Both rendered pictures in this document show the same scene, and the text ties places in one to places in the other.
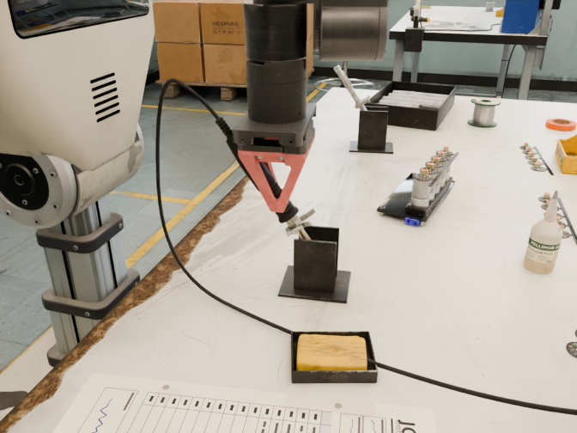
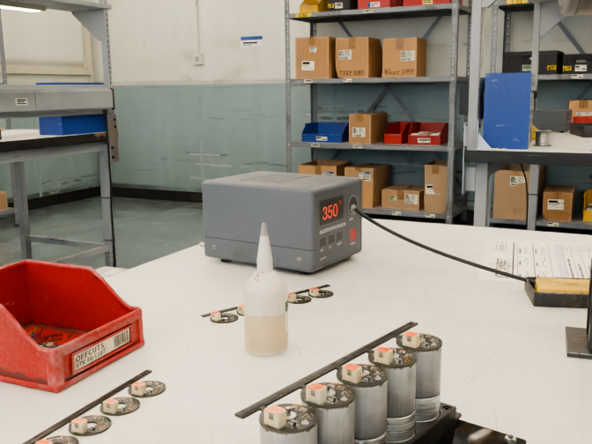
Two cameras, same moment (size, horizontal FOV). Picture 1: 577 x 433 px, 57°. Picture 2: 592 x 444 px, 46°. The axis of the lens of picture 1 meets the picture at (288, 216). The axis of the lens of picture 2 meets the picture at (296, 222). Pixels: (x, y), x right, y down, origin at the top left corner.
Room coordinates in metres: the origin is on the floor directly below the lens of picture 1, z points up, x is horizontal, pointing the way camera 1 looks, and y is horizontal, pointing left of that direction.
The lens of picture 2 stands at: (1.04, -0.19, 0.95)
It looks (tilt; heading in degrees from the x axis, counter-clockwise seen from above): 11 degrees down; 190
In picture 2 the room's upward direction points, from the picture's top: 1 degrees counter-clockwise
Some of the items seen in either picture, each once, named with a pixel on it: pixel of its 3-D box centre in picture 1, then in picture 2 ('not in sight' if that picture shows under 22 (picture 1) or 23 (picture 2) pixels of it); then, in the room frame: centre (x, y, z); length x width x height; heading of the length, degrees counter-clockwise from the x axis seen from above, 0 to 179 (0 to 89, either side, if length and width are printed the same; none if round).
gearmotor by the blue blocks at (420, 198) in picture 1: (421, 193); (418, 382); (0.68, -0.18, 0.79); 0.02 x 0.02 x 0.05
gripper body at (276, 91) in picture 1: (276, 96); not in sight; (0.51, 0.01, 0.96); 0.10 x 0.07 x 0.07; 170
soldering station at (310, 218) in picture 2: not in sight; (284, 219); (0.26, -0.34, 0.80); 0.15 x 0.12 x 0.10; 67
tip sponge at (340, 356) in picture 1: (331, 355); (570, 291); (0.38, -0.04, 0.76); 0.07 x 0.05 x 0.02; 90
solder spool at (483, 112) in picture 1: (483, 112); not in sight; (1.14, -0.42, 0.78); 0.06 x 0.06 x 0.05
